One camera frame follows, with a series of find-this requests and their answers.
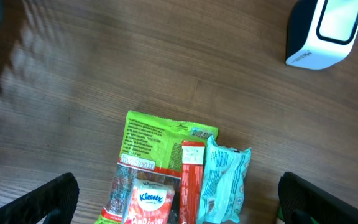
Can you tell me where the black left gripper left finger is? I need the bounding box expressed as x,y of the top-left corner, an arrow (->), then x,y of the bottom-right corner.
0,172 -> 79,224

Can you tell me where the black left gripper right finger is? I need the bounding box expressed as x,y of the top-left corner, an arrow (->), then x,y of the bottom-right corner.
278,172 -> 358,224

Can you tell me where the pale green wipes packet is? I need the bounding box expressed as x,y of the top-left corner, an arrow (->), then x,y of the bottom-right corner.
196,136 -> 252,223

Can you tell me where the white red tissue packet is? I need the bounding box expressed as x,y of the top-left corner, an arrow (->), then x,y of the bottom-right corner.
121,179 -> 175,224

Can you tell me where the green snack bag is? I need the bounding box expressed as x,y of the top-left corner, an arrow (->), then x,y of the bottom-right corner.
96,110 -> 218,223

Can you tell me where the red tube packet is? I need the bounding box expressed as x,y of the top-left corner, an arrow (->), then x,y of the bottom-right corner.
179,141 -> 205,224

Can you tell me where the green lid spice jar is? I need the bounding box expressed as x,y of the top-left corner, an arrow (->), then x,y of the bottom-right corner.
275,207 -> 319,224

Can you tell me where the white barcode scanner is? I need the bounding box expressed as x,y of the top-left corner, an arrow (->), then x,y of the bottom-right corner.
285,0 -> 358,70

